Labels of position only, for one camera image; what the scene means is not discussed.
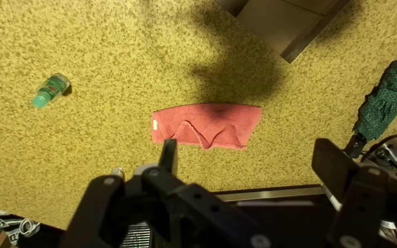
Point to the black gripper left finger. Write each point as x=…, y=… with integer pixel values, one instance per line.
x=185, y=207

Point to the pink towel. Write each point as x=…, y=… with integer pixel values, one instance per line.
x=226, y=121

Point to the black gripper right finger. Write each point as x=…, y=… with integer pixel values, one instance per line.
x=359, y=193

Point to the black white patterned item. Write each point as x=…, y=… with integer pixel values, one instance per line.
x=17, y=225

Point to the green hand sanitizer bottle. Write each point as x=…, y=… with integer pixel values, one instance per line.
x=49, y=91

